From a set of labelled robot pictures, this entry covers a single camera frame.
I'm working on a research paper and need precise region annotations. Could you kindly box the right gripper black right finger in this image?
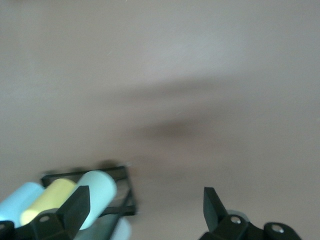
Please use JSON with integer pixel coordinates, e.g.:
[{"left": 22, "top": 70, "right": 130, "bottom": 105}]
[{"left": 197, "top": 186, "right": 301, "bottom": 240}]

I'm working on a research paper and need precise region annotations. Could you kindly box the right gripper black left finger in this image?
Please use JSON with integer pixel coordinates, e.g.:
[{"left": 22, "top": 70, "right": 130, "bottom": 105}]
[{"left": 0, "top": 185, "right": 91, "bottom": 240}]

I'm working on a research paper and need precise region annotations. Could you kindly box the mint green plastic cup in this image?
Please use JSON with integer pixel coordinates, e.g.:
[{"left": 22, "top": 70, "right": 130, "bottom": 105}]
[{"left": 74, "top": 170, "right": 118, "bottom": 231}]

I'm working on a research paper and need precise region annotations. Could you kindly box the light blue plastic cup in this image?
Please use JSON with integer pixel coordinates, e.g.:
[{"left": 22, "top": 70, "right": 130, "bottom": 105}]
[{"left": 0, "top": 181, "right": 45, "bottom": 223}]

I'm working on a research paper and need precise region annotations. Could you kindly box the yellow plastic cup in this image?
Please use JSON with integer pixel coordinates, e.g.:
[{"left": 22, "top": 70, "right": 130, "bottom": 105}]
[{"left": 19, "top": 178, "right": 77, "bottom": 227}]

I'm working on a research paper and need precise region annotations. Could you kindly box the black wire cup rack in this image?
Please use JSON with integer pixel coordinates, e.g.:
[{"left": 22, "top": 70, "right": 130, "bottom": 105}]
[{"left": 41, "top": 165, "right": 137, "bottom": 217}]

